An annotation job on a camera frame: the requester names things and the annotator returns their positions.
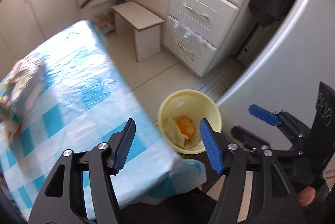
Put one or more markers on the small white step stool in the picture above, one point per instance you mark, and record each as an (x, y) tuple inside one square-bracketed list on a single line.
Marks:
[(145, 25)]

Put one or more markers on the blue checkered plastic tablecloth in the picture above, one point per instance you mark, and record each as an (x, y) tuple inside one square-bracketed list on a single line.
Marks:
[(83, 100)]

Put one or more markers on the yellow trash bin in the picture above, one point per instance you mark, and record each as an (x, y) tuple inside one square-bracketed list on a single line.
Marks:
[(196, 106)]

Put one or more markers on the orange peel half dome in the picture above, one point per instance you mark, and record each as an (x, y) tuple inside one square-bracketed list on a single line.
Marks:
[(186, 127)]

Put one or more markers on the silver refrigerator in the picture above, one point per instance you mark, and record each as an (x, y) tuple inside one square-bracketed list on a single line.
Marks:
[(286, 74)]

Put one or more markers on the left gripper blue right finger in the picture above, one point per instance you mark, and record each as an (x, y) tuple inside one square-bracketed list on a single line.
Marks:
[(214, 152)]

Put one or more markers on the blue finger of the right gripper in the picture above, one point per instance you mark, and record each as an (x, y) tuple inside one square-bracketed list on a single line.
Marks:
[(264, 115), (249, 140)]

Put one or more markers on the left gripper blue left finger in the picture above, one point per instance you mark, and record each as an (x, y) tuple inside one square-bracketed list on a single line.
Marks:
[(121, 144)]

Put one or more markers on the crushed grey milk carton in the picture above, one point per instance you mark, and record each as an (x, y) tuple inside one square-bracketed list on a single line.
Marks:
[(25, 82)]

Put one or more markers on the person's right hand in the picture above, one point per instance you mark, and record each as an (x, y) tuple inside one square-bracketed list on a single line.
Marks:
[(311, 196)]

